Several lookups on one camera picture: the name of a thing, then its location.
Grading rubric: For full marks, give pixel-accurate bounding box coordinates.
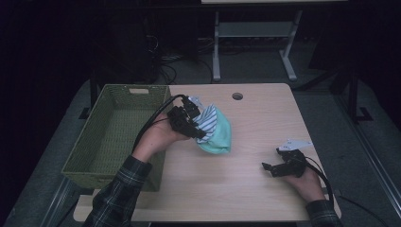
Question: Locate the white metal desk frame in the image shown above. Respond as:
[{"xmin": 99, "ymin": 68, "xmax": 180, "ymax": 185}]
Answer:
[{"xmin": 200, "ymin": 0, "xmax": 348, "ymax": 82}]

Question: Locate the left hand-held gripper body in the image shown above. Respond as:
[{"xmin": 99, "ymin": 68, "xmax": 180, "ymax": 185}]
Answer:
[{"xmin": 166, "ymin": 95, "xmax": 206, "ymax": 137}]

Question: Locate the grey metal floor rail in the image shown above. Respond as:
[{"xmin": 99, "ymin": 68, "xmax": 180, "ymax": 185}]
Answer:
[
  {"xmin": 39, "ymin": 177, "xmax": 78, "ymax": 227},
  {"xmin": 334, "ymin": 94, "xmax": 401, "ymax": 211}
]

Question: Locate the person's right hand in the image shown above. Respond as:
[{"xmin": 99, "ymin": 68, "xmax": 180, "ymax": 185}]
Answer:
[{"xmin": 284, "ymin": 169, "xmax": 326, "ymax": 203}]

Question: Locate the green woven basket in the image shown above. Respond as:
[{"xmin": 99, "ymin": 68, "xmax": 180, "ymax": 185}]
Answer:
[{"xmin": 61, "ymin": 83, "xmax": 174, "ymax": 192}]

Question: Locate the bundle of floor cables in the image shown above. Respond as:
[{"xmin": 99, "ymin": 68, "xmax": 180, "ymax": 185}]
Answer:
[{"xmin": 148, "ymin": 34, "xmax": 214, "ymax": 85}]

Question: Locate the person's left hand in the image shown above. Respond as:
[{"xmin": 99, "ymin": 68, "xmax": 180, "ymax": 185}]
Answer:
[{"xmin": 131, "ymin": 113, "xmax": 192, "ymax": 164}]

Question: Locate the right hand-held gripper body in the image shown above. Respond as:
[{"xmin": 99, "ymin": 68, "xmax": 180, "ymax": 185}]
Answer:
[{"xmin": 276, "ymin": 139, "xmax": 314, "ymax": 179}]

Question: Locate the mint green and striped garment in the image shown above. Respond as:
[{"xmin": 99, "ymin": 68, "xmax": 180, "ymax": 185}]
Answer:
[{"xmin": 191, "ymin": 103, "xmax": 233, "ymax": 155}]

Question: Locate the black metal stand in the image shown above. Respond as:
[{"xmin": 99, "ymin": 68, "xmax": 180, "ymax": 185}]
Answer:
[
  {"xmin": 329, "ymin": 67, "xmax": 374, "ymax": 125},
  {"xmin": 78, "ymin": 67, "xmax": 99, "ymax": 120}
]

